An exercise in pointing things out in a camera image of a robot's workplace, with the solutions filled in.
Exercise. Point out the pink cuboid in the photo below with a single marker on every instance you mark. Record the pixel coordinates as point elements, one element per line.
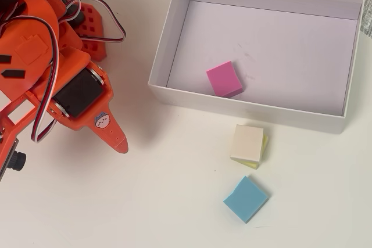
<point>223,78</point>

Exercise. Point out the yellow cuboid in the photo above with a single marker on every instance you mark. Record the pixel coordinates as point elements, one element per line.
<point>251,164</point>

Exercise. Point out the cream cuboid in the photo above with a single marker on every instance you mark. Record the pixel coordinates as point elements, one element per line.
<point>247,142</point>

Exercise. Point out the orange gripper finger with cartoon sticker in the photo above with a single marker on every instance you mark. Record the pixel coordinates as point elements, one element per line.
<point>116,137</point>

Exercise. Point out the orange gripper black servo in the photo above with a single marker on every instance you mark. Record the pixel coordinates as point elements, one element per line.
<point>78,93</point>

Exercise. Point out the black wrist camera orange mount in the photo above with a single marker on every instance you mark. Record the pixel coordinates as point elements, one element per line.
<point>17,161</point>

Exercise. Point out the white cardboard bin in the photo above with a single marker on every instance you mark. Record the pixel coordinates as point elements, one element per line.
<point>276,41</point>

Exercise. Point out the blue cuboid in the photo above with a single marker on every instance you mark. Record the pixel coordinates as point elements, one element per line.
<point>245,198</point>

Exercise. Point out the orange robot base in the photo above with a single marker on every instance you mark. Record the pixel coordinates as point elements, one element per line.
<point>93,24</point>

